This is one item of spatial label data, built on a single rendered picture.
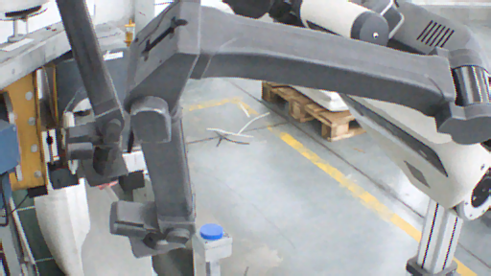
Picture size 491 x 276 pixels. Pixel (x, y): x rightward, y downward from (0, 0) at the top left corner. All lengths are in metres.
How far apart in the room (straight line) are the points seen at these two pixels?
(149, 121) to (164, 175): 0.20
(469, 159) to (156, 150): 0.50
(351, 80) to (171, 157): 0.26
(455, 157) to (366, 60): 0.37
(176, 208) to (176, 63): 0.38
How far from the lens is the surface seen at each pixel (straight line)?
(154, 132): 0.69
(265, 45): 0.64
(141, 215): 1.05
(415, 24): 1.01
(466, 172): 1.04
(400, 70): 0.70
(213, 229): 1.70
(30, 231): 2.61
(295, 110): 4.45
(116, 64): 1.52
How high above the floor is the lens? 1.78
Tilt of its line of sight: 25 degrees down
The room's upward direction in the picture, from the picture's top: 1 degrees clockwise
